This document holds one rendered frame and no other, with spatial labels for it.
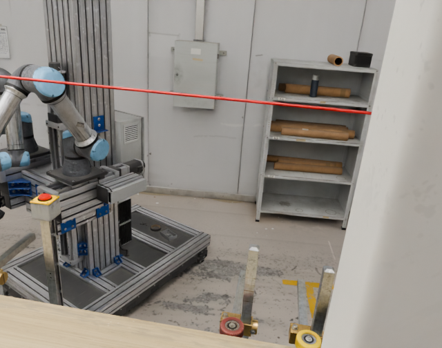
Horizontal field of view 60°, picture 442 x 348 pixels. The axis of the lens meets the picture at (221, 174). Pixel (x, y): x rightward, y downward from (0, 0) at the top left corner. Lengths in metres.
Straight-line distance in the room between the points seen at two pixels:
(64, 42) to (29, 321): 1.43
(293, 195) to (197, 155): 1.13
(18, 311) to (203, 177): 2.99
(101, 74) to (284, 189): 2.53
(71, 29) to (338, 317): 2.14
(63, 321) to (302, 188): 3.24
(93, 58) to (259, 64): 1.99
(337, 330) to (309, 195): 4.12
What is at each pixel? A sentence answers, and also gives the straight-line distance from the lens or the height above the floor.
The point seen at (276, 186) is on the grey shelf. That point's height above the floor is 0.22.
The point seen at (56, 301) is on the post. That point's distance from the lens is 1.68.
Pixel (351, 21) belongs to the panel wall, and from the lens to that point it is 3.97.
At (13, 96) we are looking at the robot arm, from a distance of 1.86.
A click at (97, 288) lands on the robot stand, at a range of 2.65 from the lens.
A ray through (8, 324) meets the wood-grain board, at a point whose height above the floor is 0.90.
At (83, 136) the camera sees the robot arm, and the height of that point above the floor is 1.29.
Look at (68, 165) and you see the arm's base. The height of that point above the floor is 1.10.
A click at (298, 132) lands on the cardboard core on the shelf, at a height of 0.94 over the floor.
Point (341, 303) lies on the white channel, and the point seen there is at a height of 1.73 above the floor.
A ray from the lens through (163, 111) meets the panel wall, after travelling 4.05.
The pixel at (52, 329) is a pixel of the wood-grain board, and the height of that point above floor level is 0.90.
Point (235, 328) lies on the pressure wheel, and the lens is 1.35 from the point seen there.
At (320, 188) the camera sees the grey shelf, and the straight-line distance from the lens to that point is 4.26.
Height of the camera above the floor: 1.83
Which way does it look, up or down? 22 degrees down
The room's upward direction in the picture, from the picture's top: 4 degrees clockwise
